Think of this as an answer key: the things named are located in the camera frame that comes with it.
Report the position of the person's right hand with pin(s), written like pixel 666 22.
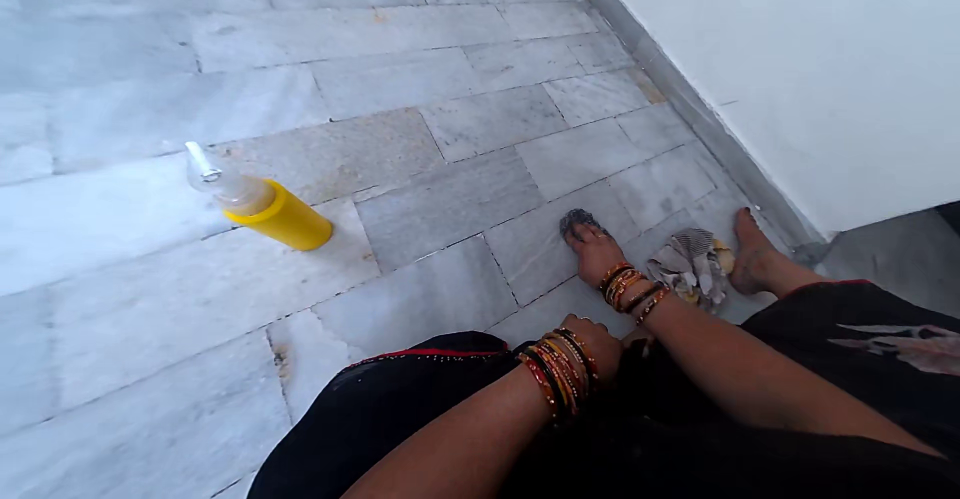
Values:
pixel 600 260

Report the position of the person's left hand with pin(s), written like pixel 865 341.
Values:
pixel 606 349

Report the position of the person's right fingers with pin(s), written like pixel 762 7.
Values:
pixel 583 235

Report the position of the person's left fingers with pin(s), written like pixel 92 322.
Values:
pixel 589 323

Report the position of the dark metal scouring pad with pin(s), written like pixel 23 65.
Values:
pixel 576 218

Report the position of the person's right forearm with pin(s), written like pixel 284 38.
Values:
pixel 750 356

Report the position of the person's left forearm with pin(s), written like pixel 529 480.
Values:
pixel 480 431

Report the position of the crumpled striped cloth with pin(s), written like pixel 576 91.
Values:
pixel 694 262

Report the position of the person's body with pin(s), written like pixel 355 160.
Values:
pixel 675 469

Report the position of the person's legs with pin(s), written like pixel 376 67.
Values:
pixel 405 401

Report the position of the yellow bottle with clear top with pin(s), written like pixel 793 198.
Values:
pixel 292 217

